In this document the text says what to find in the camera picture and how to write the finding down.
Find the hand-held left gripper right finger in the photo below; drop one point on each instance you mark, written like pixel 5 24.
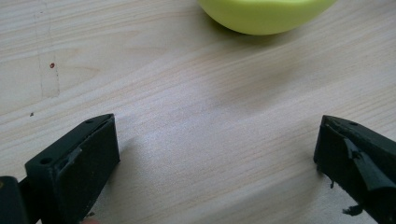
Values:
pixel 358 161

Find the yellow-green plastic bowl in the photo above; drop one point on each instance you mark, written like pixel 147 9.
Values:
pixel 264 15

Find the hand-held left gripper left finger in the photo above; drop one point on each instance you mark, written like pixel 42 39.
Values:
pixel 71 174

